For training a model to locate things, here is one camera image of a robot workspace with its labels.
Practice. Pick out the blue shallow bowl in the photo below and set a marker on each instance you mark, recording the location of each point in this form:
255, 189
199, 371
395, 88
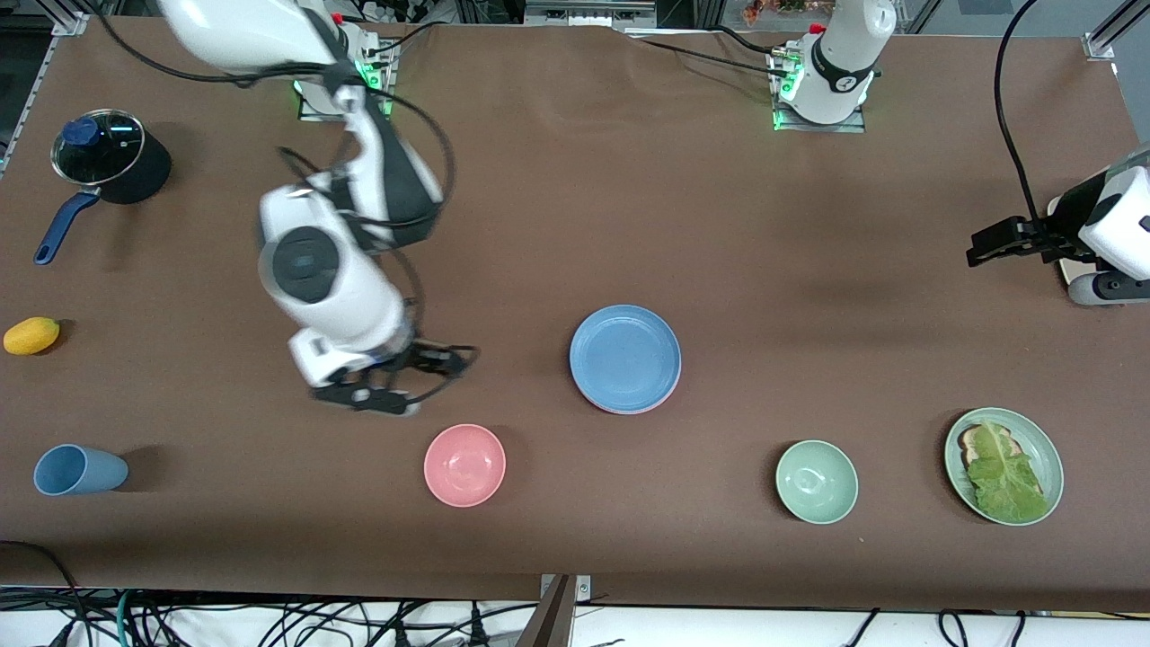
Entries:
624, 357

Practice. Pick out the green lettuce leaf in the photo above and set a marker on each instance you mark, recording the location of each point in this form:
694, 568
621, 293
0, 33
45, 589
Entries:
1002, 481

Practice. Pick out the small green bowl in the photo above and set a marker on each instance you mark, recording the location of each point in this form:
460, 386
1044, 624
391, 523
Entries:
817, 482

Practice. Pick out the aluminium frame post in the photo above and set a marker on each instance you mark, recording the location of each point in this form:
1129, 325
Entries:
70, 22
1101, 45

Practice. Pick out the glass pot lid blue knob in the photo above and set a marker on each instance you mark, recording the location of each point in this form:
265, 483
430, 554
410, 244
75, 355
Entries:
99, 148

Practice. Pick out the toasted bread slice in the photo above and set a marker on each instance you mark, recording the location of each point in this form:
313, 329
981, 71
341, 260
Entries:
968, 440

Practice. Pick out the green plate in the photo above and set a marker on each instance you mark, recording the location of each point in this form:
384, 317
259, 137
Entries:
1033, 436

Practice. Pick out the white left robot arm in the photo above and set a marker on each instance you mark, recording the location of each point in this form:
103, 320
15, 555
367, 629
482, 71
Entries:
840, 54

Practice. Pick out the yellow lemon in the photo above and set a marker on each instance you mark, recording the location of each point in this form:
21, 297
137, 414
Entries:
31, 335

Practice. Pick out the blue cup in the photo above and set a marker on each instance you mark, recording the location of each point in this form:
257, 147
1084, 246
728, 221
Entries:
85, 470

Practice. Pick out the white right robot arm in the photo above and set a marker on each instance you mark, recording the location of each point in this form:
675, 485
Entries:
332, 296

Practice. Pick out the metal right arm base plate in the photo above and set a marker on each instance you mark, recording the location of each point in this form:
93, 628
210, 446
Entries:
314, 114

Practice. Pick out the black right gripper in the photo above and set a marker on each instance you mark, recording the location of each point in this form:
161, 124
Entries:
422, 357

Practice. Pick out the small pink bowl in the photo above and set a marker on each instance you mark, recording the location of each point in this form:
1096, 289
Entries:
464, 465

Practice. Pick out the dark angled bar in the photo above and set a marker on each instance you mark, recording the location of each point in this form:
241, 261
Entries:
548, 620

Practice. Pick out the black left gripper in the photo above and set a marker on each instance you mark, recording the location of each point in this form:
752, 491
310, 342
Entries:
1057, 236

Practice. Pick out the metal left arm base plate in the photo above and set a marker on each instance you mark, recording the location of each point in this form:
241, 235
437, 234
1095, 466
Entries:
853, 127

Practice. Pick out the metal table bracket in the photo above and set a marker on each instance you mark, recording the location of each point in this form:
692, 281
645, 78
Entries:
584, 586

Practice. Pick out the pink shallow bowl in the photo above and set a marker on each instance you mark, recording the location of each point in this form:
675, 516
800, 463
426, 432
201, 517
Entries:
629, 412

